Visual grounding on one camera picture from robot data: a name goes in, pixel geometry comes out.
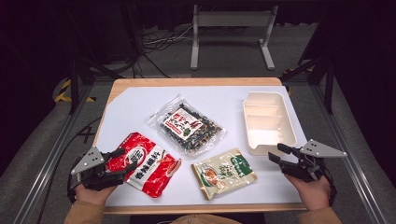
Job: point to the black tripod stand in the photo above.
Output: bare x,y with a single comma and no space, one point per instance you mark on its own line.
74,84
328,84

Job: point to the aluminium rail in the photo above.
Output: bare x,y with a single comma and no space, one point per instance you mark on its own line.
46,168
351,161

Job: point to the white compartment container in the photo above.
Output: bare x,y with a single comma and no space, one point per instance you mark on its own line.
267,124

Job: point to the person's tan clothing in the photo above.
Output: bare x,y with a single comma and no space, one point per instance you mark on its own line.
205,219

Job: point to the person's right hand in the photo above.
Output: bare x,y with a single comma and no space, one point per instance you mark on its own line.
313,194

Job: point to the grey metal stand frame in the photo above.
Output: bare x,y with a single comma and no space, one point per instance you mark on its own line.
233,19

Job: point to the person's left hand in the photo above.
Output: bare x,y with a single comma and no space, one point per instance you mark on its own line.
91,196

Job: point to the black cross tape mark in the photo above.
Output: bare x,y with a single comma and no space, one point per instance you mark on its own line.
86,135

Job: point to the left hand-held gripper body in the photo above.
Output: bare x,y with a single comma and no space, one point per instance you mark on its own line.
90,165

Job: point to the red and white seasoning packet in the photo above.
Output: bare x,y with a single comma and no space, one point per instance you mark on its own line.
152,169

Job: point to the beige and green soup packet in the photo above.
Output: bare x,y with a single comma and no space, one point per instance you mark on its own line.
224,172

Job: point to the yellow and black striped tape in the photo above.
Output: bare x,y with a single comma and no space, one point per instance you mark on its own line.
62,93

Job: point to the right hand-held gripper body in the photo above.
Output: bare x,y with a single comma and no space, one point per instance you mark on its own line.
308,161

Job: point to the clear bag of dried seaweed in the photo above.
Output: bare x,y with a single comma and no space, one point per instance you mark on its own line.
186,126

